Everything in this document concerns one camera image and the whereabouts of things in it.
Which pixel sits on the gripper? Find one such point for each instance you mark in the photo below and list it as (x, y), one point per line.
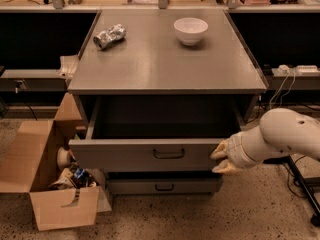
(237, 150)

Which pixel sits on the open cardboard box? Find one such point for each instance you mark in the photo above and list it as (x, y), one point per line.
(30, 166)

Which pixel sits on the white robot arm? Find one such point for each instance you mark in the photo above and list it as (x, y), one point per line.
(281, 132)

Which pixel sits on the black stand leg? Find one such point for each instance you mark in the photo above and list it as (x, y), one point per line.
(307, 186)

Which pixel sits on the grey drawer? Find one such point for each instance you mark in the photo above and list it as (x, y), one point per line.
(163, 186)
(156, 133)

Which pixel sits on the crushed silver can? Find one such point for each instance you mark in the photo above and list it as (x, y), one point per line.
(108, 37)

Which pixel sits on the white cup in box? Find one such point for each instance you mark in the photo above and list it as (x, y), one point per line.
(63, 158)

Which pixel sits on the white ceramic bowl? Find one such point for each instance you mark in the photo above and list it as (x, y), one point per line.
(190, 31)

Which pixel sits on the grey metal drawer cabinet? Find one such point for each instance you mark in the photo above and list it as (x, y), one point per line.
(151, 61)

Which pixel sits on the grey top drawer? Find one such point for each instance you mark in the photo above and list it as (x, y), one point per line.
(156, 133)

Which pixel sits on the grey lower drawer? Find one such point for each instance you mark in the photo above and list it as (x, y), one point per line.
(163, 186)

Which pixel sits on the white power strip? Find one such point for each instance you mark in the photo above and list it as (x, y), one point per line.
(307, 70)

